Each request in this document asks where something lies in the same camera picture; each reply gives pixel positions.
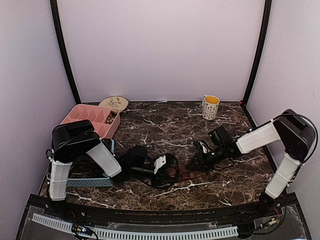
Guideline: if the beige floral plate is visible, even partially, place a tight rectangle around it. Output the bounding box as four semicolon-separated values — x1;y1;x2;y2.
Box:
98;96;129;112

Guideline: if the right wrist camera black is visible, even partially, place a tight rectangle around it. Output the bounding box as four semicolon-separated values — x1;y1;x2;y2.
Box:
208;125;235;149

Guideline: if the blue perforated plastic basket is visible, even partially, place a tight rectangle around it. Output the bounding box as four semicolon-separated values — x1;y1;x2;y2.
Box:
67;137;122;187

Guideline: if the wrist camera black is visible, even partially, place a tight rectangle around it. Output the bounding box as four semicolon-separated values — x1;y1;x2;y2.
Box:
124;144;175;175
208;125;235;149

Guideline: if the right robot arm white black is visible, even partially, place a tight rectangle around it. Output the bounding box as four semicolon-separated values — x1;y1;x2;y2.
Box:
187;109;319;217

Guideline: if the pink divided organizer tray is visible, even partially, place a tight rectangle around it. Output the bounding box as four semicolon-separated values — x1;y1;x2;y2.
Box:
60;104;121;139

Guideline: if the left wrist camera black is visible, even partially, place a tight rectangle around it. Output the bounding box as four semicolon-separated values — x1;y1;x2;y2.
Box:
124;144;175;175

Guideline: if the rolled tie in tray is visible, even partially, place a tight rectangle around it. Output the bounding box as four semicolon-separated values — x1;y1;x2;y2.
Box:
104;110;119;125

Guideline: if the white slotted cable duct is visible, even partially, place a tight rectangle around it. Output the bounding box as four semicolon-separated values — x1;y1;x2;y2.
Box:
31;213;239;240

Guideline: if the white mug yellow inside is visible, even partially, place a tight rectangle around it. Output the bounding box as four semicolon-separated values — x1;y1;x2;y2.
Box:
202;95;220;121

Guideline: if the black frame post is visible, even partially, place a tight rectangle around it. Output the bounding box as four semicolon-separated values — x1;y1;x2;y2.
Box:
49;0;82;104
241;0;272;108

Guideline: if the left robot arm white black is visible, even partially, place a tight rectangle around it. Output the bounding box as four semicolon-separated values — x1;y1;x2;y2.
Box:
46;120;179;218

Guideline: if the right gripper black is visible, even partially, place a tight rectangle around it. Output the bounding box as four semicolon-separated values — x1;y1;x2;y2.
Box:
187;145;226;172

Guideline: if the brown red patterned tie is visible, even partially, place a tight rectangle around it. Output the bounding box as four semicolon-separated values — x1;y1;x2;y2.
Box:
166;166;195;182

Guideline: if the left black frame post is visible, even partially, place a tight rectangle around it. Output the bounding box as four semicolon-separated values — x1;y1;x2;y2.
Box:
49;0;82;104

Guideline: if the black front rail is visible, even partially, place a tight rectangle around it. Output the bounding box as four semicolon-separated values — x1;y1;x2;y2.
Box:
29;194;298;226

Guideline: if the right black frame post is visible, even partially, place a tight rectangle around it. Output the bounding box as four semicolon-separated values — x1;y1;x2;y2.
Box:
241;0;272;108

